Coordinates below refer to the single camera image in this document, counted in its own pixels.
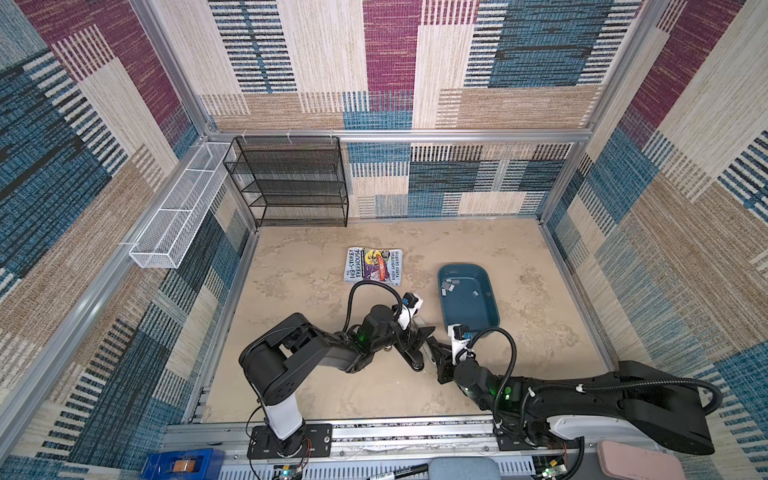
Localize blue box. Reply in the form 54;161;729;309
140;448;224;480

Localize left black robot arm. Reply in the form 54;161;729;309
238;280;435;458

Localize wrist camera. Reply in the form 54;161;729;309
447;324;472;365
397;292;424;330

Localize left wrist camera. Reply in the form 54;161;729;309
397;292;424;330

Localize black wire mesh shelf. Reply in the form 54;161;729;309
223;136;349;227

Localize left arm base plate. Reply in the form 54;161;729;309
247;423;333;460

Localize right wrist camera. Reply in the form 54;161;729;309
447;324;472;365

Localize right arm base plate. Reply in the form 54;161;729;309
493;421;582;451

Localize teal plastic tray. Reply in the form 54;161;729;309
437;263;500;333

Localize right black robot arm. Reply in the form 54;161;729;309
426;335;723;456

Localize grey blue chair back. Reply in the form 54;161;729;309
428;457;501;480

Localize treehouse paperback book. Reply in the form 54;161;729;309
344;247;403;286

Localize pink case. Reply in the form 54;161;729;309
597;441;686;480

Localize staple strips in tray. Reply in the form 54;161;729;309
441;278;480;298

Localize white wire mesh basket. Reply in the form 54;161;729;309
129;142;229;269

